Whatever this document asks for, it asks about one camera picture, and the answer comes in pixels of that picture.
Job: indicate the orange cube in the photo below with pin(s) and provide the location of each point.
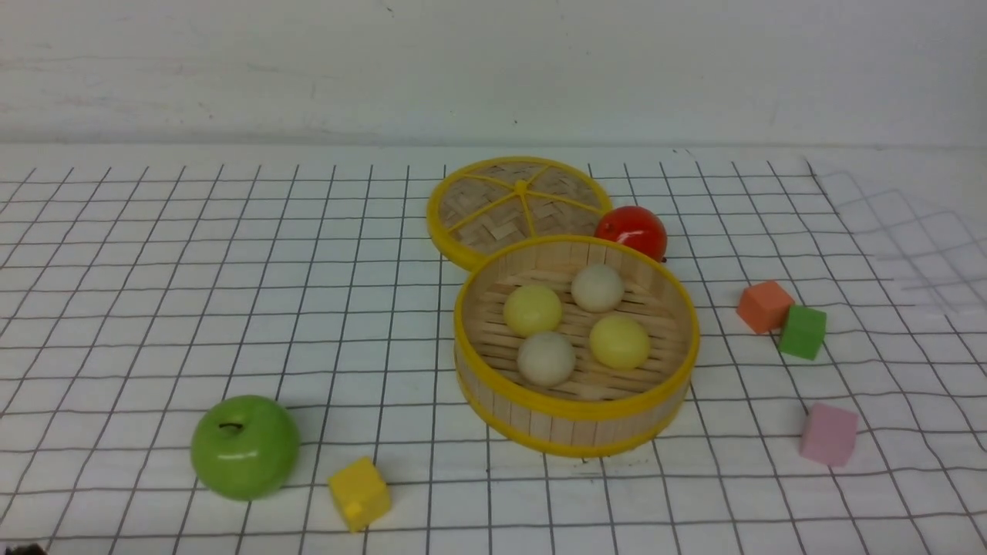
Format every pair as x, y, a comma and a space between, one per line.
764, 306

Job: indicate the red tomato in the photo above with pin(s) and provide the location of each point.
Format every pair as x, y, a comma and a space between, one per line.
637, 228

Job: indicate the white grid tablecloth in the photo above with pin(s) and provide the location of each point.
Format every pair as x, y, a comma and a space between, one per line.
141, 287

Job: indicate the green cube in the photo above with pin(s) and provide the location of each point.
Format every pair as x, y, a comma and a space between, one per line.
803, 333

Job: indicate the white bun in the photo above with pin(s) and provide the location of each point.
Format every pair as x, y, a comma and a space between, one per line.
597, 288
546, 359

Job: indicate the pale yellow bun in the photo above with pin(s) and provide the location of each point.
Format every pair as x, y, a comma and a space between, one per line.
619, 342
532, 309

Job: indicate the pink cube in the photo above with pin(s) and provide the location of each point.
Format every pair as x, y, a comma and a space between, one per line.
829, 435

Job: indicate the bamboo steamer tray yellow rim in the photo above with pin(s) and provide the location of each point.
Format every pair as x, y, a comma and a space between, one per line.
599, 411

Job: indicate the green apple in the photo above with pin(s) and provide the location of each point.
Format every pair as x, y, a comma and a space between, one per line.
245, 447

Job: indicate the woven bamboo steamer lid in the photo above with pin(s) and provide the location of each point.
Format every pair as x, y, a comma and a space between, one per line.
489, 205

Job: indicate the yellow cube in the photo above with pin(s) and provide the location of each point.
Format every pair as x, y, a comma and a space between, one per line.
360, 494

